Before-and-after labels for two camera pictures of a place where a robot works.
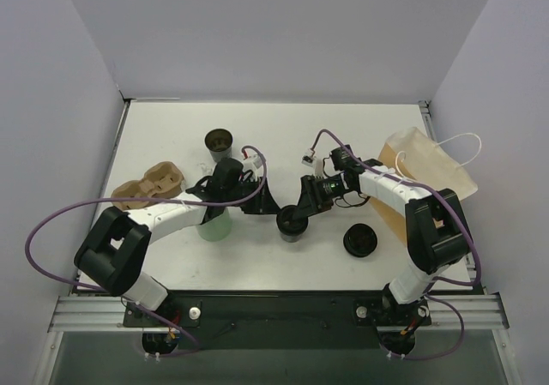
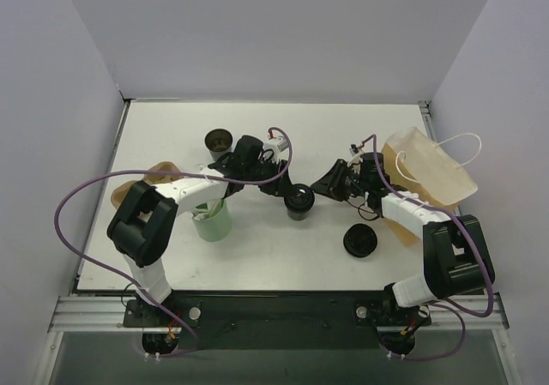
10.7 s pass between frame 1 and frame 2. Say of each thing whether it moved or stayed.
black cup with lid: moved
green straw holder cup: stayed
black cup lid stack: stayed
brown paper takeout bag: stayed
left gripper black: moved
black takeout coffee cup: stayed
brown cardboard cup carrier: stayed
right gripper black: moved
